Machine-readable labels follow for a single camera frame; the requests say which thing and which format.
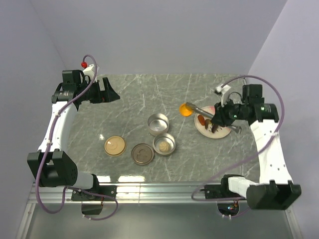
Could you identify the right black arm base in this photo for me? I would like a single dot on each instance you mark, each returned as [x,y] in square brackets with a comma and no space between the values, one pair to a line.
[227,207]

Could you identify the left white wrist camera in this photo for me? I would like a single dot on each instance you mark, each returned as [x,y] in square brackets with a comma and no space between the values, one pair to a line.
[89,70]

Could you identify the pink white plate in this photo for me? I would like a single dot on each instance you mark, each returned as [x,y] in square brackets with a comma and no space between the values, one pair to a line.
[207,132]

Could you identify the metal tongs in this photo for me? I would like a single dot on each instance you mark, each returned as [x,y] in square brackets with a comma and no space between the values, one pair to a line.
[195,109]

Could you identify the white steamed bun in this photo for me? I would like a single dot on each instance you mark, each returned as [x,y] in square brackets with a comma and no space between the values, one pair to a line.
[164,146]

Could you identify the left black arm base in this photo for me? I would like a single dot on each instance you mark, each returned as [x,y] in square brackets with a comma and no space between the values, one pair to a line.
[93,200]

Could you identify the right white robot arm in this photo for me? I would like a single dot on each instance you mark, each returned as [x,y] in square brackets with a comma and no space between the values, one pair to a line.
[275,189]

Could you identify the beige steel lunch container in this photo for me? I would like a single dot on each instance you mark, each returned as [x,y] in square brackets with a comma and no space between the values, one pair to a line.
[158,123]

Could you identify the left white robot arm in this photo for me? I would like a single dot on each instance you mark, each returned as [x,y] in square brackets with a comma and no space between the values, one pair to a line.
[51,165]

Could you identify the brown round lid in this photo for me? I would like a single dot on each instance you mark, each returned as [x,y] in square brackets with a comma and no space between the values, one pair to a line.
[142,154]

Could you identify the orange sweet potato piece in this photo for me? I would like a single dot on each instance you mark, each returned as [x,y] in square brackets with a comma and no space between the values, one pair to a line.
[184,111]

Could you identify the brown steel lunch container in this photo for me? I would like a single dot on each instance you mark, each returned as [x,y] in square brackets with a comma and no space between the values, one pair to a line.
[164,137]

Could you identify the beige round lid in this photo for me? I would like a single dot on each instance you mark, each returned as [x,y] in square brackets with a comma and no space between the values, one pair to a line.
[115,146]

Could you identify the aluminium rail frame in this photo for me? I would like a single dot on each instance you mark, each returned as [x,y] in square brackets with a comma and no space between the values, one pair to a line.
[156,211]

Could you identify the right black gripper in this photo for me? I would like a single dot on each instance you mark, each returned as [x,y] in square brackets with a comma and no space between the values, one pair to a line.
[220,116]

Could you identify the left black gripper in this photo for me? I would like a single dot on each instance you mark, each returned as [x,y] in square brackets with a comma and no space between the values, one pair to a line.
[107,95]

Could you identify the brown mushroom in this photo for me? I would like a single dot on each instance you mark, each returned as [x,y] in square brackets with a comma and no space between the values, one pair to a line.
[207,123]

